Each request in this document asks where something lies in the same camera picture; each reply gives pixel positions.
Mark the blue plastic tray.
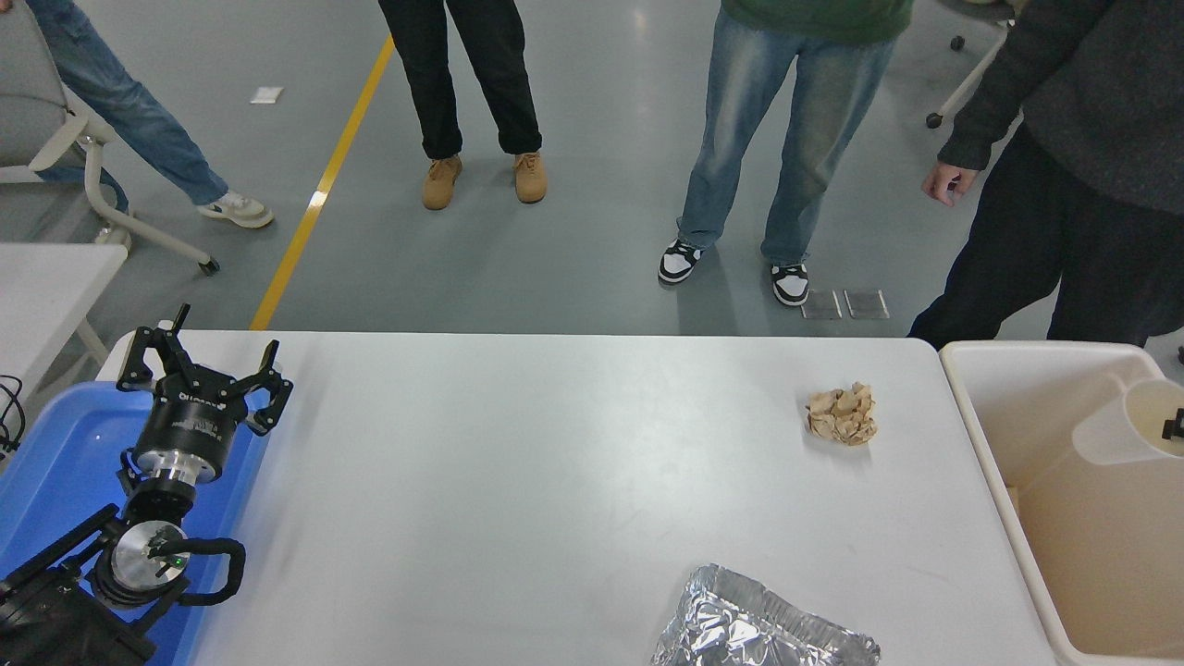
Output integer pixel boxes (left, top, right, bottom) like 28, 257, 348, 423
0, 383, 271, 666

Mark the large pale plastic bin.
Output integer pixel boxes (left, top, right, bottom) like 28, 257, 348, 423
939, 340, 1184, 666

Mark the white-legged wheeled chair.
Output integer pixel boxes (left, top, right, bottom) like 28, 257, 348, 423
926, 0, 1018, 129

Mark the white paper cup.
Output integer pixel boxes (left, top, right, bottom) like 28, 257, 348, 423
1071, 377, 1184, 466

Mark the black cable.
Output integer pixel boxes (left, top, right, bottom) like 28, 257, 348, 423
0, 376, 26, 459

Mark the tan paper ball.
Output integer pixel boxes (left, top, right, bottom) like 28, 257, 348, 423
806, 382, 878, 446

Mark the grey office chair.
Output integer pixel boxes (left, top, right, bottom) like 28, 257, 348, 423
0, 0, 220, 276

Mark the person's right hand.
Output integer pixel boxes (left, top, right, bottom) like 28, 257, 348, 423
921, 162, 980, 207

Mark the person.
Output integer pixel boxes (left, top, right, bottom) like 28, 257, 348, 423
26, 0, 276, 229
908, 0, 1184, 351
377, 0, 549, 211
659, 0, 915, 307

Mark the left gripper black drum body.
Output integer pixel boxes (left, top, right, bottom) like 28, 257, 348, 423
134, 386, 252, 469

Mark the silver foil tray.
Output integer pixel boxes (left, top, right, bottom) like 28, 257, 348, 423
649, 563, 882, 666

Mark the white side table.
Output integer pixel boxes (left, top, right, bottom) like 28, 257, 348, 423
0, 242, 128, 408

